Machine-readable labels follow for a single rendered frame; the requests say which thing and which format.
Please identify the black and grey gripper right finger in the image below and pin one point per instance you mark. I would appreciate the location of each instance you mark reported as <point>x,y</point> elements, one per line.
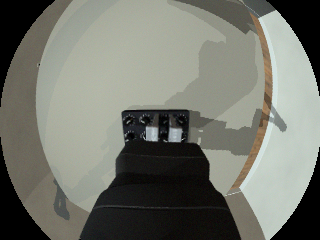
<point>173,132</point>

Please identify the black knob box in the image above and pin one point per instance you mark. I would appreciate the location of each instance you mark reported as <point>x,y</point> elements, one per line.
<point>134,120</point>

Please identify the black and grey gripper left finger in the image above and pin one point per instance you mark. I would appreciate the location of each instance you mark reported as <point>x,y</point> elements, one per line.
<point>153,131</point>

